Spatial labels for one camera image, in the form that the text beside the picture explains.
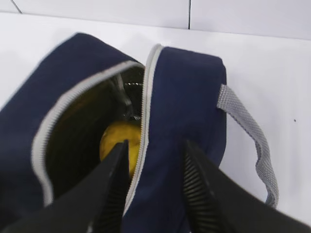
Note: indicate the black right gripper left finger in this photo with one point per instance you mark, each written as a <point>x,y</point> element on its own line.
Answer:
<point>96,204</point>

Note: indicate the yellow pear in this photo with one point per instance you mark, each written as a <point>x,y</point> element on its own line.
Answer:
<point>118,132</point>

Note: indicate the navy lunch bag grey handles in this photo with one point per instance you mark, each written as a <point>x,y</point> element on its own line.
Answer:
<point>50,130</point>

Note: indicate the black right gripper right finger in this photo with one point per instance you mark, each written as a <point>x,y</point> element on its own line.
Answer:
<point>216,204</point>

